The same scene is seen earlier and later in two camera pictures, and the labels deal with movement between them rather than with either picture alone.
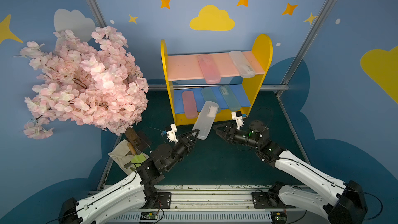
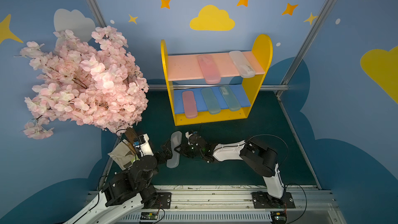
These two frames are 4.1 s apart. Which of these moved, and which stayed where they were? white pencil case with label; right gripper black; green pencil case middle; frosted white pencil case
Moved: right gripper black; frosted white pencil case
Stayed: white pencil case with label; green pencil case middle
